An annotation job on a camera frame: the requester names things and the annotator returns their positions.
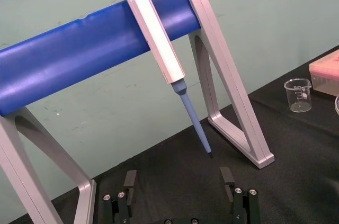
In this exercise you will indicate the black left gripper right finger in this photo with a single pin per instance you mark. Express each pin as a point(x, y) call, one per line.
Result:
point(242, 205)

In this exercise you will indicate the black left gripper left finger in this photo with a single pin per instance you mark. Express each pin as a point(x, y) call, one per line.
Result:
point(122, 208)

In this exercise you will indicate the black table cloth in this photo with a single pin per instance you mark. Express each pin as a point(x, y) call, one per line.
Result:
point(291, 160)

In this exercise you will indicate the small clear glass beaker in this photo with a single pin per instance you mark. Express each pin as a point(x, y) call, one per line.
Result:
point(298, 97)

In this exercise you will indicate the clear glass vessel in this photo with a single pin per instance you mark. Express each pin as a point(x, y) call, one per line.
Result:
point(337, 105)

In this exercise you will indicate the pink pipette tip box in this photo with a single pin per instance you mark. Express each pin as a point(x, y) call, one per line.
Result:
point(325, 75)

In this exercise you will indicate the pipette stand with blue bar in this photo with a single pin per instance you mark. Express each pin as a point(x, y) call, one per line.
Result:
point(79, 54)

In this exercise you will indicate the white and blue pipette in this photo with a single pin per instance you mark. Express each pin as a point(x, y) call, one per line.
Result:
point(156, 38)

